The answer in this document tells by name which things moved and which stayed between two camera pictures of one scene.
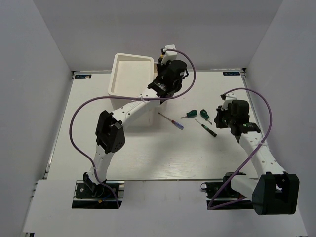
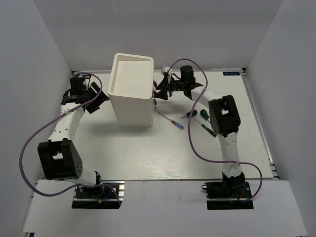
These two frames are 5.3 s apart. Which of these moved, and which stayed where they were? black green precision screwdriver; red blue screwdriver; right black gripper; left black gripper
Moved: left black gripper; right black gripper
Stayed: black green precision screwdriver; red blue screwdriver
